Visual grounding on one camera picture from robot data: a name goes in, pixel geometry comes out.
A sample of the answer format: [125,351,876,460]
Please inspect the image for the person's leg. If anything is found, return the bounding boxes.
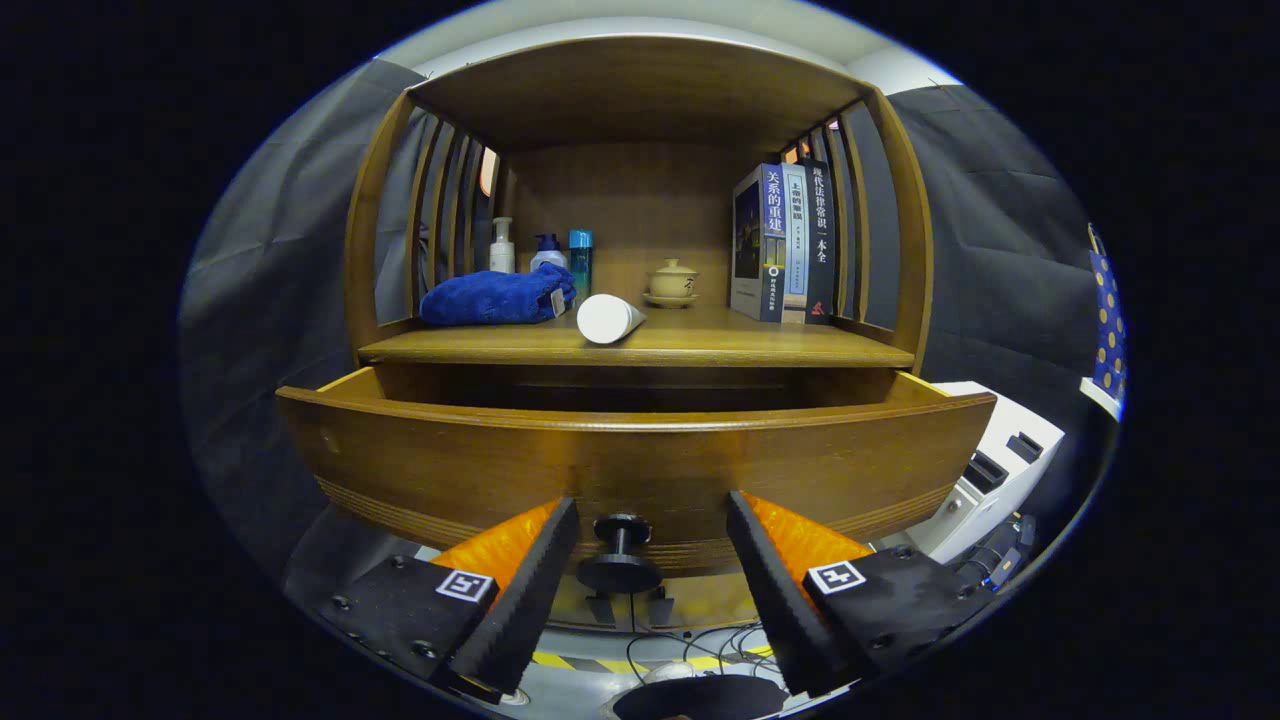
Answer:
[612,674,791,720]

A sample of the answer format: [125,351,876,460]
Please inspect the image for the white box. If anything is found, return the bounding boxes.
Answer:
[880,380,1066,564]

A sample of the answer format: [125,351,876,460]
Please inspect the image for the white side shelf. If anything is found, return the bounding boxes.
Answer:
[1080,377,1126,421]

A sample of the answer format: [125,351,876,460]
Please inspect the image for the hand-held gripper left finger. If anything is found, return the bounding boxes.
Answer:
[315,496,581,701]

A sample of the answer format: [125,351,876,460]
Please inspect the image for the blue polka dot gift bag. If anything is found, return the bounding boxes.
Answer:
[1087,222,1129,401]

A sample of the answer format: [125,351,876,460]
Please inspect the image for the book with blue spine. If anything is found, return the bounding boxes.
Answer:
[729,164,786,323]

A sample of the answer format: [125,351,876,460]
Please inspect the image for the teal bottle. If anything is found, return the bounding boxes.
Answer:
[568,229,594,306]

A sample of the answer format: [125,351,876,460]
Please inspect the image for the floor cables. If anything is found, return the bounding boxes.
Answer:
[625,590,776,681]

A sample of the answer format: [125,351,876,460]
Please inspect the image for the yellow black floor tape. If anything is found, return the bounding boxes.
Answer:
[530,650,776,676]

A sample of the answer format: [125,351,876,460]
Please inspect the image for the black device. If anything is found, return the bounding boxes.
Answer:
[955,515,1041,591]

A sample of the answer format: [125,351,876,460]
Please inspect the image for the wooden drawer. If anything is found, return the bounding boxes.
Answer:
[276,365,998,596]

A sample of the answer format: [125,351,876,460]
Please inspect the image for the book with pale spine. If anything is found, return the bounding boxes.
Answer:
[780,163,811,324]

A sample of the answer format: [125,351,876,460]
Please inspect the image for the white facial cleanser tube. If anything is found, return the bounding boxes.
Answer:
[576,293,648,346]

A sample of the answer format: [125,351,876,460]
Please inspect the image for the blue folded towel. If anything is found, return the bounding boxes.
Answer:
[420,262,578,327]

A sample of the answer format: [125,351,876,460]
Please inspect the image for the beige lidded teacup with saucer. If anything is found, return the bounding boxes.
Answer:
[642,258,700,309]

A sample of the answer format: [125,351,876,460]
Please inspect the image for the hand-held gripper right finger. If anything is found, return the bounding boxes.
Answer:
[726,489,996,699]

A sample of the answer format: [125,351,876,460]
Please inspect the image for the wooden countertop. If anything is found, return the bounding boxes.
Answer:
[357,305,916,369]

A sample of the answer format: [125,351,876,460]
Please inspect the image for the wooden cabinet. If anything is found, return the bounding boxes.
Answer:
[343,35,936,631]

